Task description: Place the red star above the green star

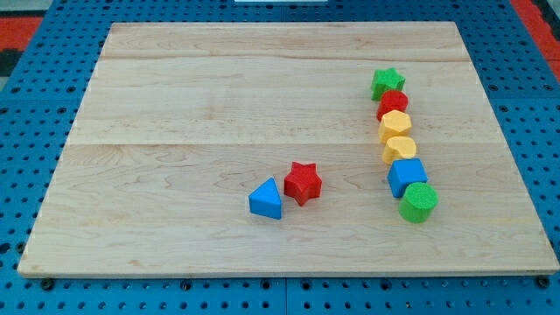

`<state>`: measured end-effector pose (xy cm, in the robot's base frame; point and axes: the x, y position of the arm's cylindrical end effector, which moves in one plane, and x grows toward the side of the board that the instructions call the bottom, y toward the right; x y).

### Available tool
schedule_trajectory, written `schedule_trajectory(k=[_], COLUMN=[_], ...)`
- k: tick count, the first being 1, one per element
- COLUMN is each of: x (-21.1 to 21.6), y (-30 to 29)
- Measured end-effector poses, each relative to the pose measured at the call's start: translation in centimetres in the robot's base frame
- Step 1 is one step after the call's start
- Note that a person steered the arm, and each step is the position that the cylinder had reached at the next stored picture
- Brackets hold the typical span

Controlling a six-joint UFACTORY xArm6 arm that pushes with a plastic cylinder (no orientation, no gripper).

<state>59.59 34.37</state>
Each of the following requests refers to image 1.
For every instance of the red star block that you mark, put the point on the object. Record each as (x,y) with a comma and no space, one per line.
(302,183)

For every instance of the green star block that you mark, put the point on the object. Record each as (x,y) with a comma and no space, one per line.
(385,80)

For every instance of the blue triangle block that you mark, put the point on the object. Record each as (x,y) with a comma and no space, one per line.
(265,200)

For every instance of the large wooden board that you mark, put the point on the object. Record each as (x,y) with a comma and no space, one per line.
(181,122)

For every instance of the yellow heart block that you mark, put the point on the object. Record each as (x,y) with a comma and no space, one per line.
(399,147)

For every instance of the yellow hexagon block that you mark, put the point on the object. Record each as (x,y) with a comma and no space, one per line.
(395,123)

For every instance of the blue cube block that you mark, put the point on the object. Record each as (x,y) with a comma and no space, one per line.
(404,172)

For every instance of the red cylinder block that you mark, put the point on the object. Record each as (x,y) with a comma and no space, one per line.
(392,100)

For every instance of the green cylinder block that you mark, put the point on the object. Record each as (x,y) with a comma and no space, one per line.
(417,202)

